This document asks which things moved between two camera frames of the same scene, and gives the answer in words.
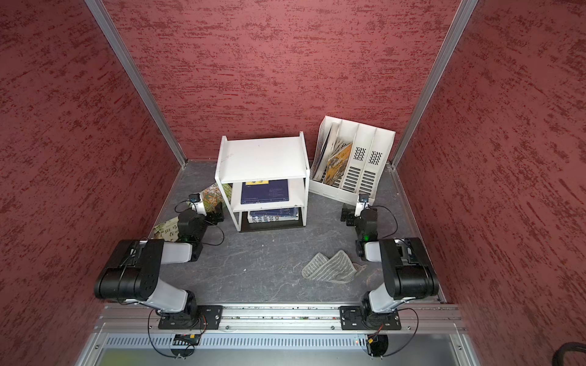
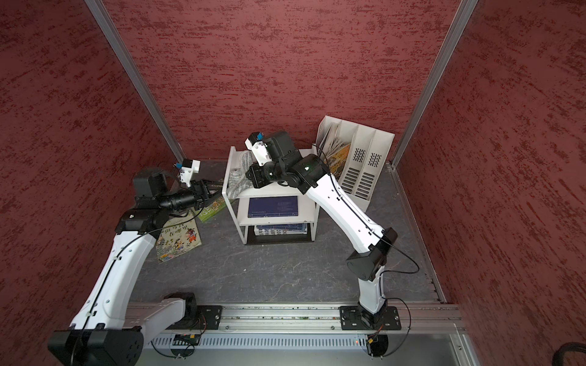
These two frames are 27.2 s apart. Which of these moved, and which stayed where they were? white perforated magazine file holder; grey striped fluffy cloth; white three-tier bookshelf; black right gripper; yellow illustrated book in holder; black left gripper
Moved: black right gripper; black left gripper; white three-tier bookshelf; grey striped fluffy cloth
Stayed: yellow illustrated book in holder; white perforated magazine file holder
